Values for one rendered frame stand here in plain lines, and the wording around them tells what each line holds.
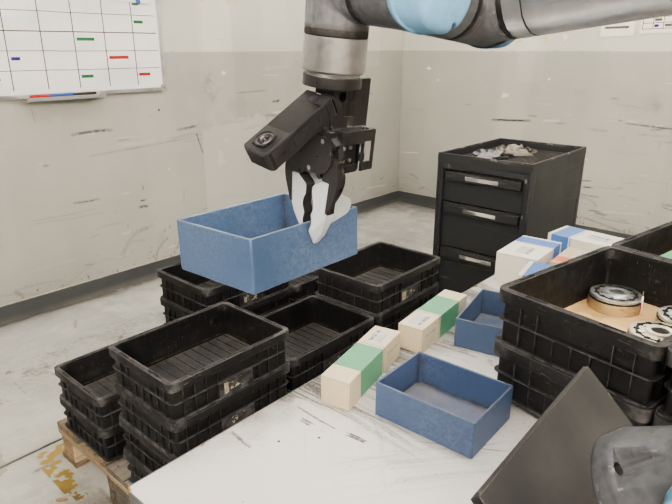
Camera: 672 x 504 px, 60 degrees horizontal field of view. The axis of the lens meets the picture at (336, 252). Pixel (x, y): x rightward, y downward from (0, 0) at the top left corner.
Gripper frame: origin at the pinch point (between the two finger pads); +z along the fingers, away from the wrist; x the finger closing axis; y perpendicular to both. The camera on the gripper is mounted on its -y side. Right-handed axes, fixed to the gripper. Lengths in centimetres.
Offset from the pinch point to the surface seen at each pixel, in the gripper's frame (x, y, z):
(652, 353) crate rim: -36, 38, 16
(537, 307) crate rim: -16.8, 40.9, 17.7
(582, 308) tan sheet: -17, 66, 27
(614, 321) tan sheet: -24, 65, 26
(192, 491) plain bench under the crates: 8.8, -12.4, 43.2
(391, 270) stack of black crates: 75, 127, 72
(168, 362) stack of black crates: 76, 25, 72
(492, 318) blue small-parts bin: 5, 74, 42
